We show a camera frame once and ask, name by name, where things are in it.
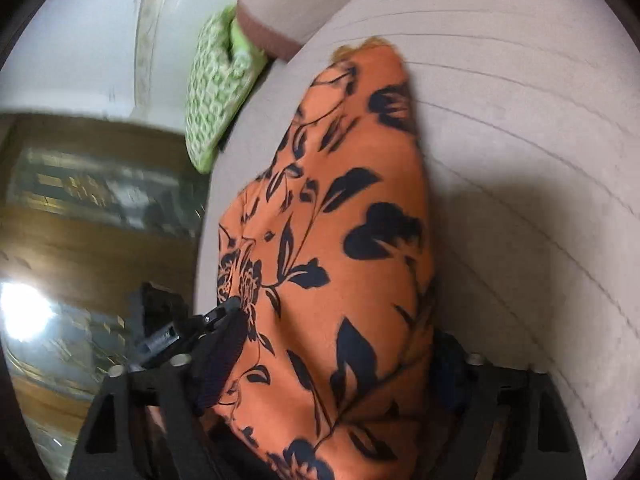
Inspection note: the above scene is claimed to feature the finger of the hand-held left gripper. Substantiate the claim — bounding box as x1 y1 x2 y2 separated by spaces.
194 297 246 337

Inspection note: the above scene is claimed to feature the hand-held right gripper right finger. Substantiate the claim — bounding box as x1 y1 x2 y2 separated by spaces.
429 332 587 480

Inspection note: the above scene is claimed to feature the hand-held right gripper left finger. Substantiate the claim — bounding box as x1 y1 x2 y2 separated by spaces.
67 312 248 480

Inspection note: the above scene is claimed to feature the orange black patterned garment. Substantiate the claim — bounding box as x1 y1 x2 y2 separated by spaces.
215 42 471 480

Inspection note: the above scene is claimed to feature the wooden glass cabinet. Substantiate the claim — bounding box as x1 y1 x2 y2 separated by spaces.
0 111 212 480

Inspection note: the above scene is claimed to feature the pink sofa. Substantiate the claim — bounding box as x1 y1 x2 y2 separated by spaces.
192 0 640 480

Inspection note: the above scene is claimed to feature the green patterned cloth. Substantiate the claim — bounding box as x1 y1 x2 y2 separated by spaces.
184 4 272 177

